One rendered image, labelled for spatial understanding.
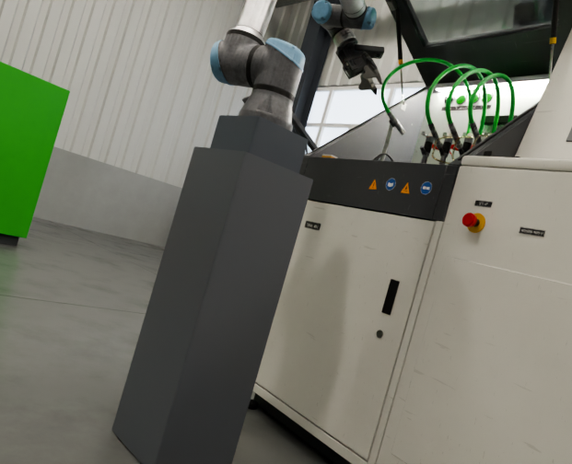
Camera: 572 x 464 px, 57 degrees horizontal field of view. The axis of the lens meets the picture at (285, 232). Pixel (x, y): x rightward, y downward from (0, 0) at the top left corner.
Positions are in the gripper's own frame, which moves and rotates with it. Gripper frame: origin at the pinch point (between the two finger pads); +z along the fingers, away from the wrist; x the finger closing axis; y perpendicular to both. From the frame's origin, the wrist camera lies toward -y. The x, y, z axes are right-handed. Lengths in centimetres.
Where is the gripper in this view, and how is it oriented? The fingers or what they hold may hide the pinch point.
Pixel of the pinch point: (379, 86)
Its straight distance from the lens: 203.5
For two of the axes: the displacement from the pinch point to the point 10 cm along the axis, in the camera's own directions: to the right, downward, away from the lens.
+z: 4.6, 8.7, -1.8
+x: 0.7, -2.4, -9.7
